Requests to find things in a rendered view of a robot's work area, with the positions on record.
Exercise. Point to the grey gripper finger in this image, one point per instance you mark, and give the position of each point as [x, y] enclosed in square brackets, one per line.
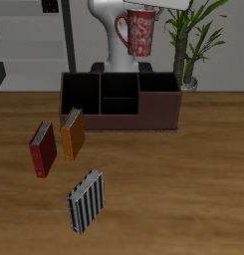
[159, 13]

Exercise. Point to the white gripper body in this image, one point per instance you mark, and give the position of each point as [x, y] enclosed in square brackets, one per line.
[166, 3]

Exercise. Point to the red patterned mug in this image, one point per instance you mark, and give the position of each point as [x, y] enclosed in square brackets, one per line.
[140, 33]

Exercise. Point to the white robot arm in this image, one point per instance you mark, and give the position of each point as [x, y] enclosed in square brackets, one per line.
[118, 50]

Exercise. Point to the dark brown desk caddy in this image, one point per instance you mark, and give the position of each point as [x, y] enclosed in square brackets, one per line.
[158, 109]

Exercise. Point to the green pot plant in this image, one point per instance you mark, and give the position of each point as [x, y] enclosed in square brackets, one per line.
[180, 46]

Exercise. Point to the white plant pot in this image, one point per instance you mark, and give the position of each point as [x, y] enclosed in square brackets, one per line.
[190, 85]

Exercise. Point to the small black box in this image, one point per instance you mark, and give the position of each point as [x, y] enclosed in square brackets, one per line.
[49, 5]

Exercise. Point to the white shelf unit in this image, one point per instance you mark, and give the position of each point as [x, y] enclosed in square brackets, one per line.
[30, 40]

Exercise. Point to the orange book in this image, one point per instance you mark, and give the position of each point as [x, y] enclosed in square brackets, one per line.
[73, 136]

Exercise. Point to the red book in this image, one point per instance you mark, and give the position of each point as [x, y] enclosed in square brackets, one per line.
[44, 151]

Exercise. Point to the black white striped book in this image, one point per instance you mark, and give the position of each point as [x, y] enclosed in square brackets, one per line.
[88, 202]

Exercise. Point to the flat black base plate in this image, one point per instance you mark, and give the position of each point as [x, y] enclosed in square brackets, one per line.
[97, 67]

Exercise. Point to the dark grey upright post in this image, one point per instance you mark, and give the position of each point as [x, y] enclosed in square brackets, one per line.
[68, 33]

